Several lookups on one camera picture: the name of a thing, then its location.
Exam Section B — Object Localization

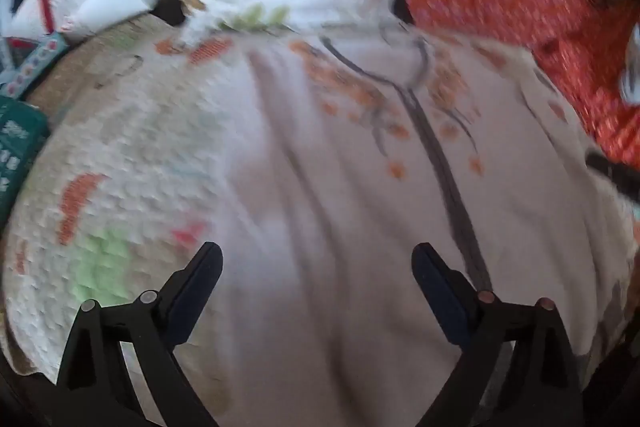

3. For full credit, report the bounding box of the quilted patterned bedspread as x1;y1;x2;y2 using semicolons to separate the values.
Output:
0;13;640;427

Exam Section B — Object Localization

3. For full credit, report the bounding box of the light blue patterned strip box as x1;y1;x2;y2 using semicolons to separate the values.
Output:
1;32;68;100

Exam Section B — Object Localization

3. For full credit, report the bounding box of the pale pink floral cardigan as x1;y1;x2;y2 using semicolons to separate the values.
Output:
130;30;636;426

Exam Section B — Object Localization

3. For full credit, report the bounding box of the teal packaged box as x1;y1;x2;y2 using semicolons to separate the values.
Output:
0;96;50;229

